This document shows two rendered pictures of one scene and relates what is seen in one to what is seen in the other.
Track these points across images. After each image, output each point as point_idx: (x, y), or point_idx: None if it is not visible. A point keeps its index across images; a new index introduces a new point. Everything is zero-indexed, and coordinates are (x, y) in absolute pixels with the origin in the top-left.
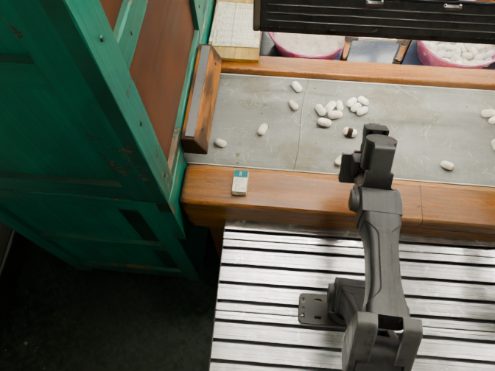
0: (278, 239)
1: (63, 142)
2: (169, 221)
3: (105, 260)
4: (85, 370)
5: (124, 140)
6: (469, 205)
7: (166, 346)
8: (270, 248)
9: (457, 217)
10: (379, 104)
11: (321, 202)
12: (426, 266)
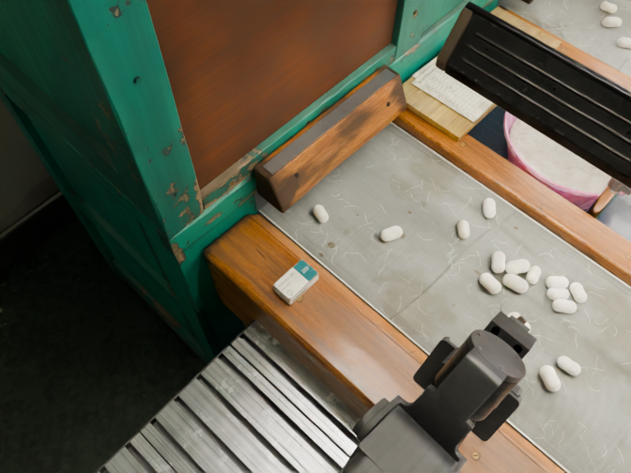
0: (299, 403)
1: (55, 55)
2: (176, 270)
3: (137, 280)
4: (26, 389)
5: (95, 86)
6: None
7: (129, 435)
8: (278, 405)
9: None
10: (602, 315)
11: (387, 393)
12: None
